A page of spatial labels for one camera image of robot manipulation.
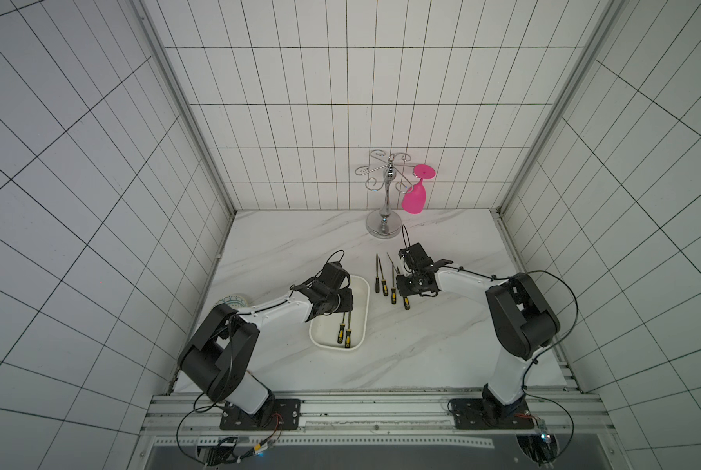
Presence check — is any file tool yellow black handle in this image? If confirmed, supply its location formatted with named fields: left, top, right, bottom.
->
left=375, top=253, right=382, bottom=294

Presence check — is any chrome cup holder stand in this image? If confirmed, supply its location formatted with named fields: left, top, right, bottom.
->
left=354, top=149, right=412, bottom=239

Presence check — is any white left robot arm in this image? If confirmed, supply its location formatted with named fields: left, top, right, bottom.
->
left=178, top=260, right=353, bottom=422

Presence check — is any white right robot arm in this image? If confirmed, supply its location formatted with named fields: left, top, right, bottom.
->
left=395, top=243, right=560, bottom=409

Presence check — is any pink plastic goblet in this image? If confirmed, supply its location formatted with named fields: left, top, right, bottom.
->
left=401, top=164, right=436, bottom=215

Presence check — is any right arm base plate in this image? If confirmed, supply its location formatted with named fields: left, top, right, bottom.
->
left=447, top=399, right=534, bottom=431

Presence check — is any white storage box tray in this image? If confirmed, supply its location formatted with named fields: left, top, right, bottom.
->
left=308, top=275, right=372, bottom=353

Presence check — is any patterned small bowl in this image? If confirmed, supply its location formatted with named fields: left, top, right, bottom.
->
left=216, top=294, right=250, bottom=309

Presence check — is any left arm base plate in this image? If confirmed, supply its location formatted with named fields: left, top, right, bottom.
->
left=219, top=399, right=301, bottom=431

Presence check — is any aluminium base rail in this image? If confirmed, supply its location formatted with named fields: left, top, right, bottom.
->
left=142, top=388, right=614, bottom=448

